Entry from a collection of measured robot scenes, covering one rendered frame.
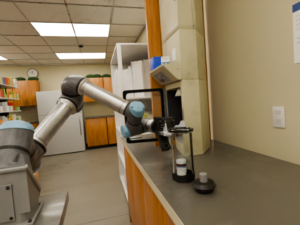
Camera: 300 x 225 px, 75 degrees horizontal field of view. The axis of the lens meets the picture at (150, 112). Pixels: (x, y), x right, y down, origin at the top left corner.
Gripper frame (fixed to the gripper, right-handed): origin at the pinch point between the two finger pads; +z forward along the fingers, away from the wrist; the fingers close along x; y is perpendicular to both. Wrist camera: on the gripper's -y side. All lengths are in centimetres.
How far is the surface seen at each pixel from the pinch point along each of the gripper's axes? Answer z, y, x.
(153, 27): -62, 72, 29
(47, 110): -545, 12, -30
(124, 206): -164, -114, 31
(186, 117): -25.0, 4.4, 24.7
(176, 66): -26.1, 35.0, 20.5
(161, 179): -5.8, -19.9, -7.8
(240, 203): 27.7, -19.8, 0.7
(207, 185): 17.2, -16.5, -3.0
